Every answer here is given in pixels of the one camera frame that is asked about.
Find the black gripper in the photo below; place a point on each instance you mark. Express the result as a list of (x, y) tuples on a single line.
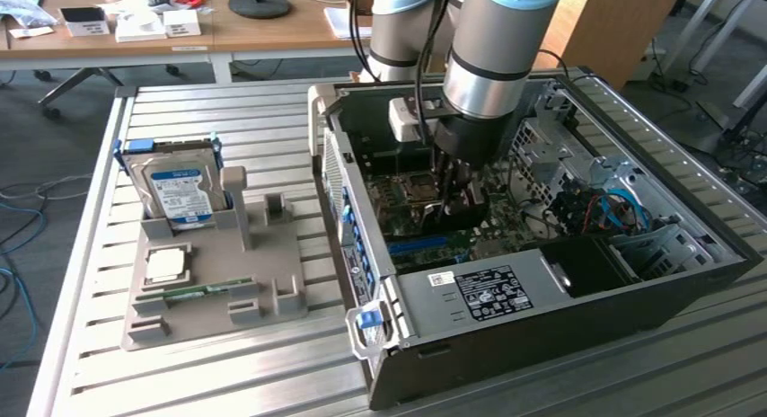
[(476, 138)]

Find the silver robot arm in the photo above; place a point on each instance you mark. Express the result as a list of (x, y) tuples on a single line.
[(498, 39)]

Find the metal disk bay cage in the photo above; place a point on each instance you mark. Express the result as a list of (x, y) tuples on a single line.
[(551, 156)]

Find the metal CPU socket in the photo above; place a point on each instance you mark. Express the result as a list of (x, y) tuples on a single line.
[(419, 183)]

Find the green motherboard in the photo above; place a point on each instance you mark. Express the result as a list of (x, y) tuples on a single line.
[(503, 235)]

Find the silver chipset heatsink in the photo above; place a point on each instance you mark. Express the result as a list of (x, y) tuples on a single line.
[(490, 251)]

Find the blue expansion slot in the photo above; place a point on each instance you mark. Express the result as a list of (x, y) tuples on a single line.
[(419, 245)]

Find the wooden cabinet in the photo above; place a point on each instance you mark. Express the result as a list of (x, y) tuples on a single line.
[(599, 30)]

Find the white paper stack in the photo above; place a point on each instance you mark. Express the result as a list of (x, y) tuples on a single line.
[(338, 23)]

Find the silver power supply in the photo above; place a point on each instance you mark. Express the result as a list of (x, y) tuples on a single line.
[(431, 309)]

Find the wooden desk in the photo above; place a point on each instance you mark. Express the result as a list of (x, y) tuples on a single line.
[(269, 30)]

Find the black round lamp base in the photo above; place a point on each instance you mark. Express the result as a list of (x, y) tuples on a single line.
[(260, 6)]

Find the black open PC case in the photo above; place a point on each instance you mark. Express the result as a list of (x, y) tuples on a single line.
[(539, 345)]

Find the hard disk with blue rails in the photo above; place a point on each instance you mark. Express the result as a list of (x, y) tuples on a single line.
[(180, 192)]

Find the grey parts rack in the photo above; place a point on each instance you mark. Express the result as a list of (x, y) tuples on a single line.
[(227, 277)]

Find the small white box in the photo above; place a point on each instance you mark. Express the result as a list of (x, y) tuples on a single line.
[(180, 25)]

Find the green RAM stick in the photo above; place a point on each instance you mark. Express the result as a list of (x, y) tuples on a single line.
[(197, 291)]

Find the silver CPU chip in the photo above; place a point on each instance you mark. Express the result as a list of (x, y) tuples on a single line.
[(168, 265)]

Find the flat white box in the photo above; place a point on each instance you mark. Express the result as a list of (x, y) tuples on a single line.
[(140, 30)]

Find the white box with black top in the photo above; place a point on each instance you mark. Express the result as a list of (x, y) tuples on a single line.
[(87, 23)]

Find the white label card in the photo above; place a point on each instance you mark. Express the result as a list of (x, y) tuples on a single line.
[(29, 32)]

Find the clear plastic bag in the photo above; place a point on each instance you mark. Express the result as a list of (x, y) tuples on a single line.
[(24, 10)]

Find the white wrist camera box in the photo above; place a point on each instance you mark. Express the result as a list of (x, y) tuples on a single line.
[(404, 120)]

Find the white desk frame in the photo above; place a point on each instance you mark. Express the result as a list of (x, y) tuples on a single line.
[(754, 86)]

